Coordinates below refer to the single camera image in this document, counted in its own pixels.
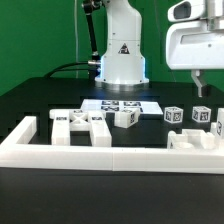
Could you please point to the white chair back part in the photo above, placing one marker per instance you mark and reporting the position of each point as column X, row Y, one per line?
column 66, row 121

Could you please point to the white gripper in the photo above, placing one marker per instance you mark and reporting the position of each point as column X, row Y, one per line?
column 190, row 45

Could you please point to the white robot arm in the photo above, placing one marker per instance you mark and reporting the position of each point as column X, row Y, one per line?
column 122, row 66

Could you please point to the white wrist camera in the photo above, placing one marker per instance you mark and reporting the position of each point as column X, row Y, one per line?
column 186, row 10

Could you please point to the white U-shaped fence frame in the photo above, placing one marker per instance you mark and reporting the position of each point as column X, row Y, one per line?
column 16, row 151

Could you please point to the white chair seat part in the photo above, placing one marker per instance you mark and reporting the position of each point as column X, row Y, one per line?
column 194, row 139

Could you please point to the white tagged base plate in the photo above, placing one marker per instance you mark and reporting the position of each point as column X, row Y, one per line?
column 111, row 106

